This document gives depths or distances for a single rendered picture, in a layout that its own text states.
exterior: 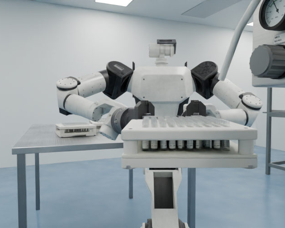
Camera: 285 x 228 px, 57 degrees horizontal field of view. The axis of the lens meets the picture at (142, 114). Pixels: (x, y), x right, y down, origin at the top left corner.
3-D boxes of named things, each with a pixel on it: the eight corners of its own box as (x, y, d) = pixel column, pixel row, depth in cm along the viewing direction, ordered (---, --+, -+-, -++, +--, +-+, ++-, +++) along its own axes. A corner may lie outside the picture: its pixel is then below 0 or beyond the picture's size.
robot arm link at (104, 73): (90, 88, 124) (112, 81, 133) (102, 99, 121) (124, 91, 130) (94, 68, 117) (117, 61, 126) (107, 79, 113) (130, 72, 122)
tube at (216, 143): (221, 160, 51) (221, 121, 51) (214, 160, 51) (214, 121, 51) (219, 159, 52) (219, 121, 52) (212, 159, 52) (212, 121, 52)
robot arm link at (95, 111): (127, 105, 88) (96, 93, 94) (115, 128, 86) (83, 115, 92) (133, 113, 94) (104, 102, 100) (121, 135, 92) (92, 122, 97)
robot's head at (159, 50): (149, 63, 125) (149, 44, 124) (170, 63, 125) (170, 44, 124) (149, 61, 118) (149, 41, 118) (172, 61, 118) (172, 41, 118)
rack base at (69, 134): (55, 133, 195) (55, 130, 194) (87, 131, 205) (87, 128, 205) (59, 137, 172) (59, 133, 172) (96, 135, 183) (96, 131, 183)
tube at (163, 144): (167, 160, 51) (166, 122, 51) (160, 160, 51) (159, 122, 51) (166, 159, 53) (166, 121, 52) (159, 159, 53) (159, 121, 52)
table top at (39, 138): (32, 127, 276) (32, 124, 276) (133, 124, 312) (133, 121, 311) (11, 154, 134) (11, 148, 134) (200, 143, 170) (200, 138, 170)
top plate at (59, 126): (54, 126, 194) (54, 123, 194) (87, 125, 205) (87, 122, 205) (59, 130, 172) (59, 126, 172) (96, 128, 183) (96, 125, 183)
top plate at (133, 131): (258, 140, 47) (258, 128, 47) (121, 140, 48) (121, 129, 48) (221, 125, 71) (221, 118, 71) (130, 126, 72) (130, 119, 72)
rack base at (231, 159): (257, 168, 47) (258, 154, 47) (121, 168, 48) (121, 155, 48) (221, 144, 72) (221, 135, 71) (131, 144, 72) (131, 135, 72)
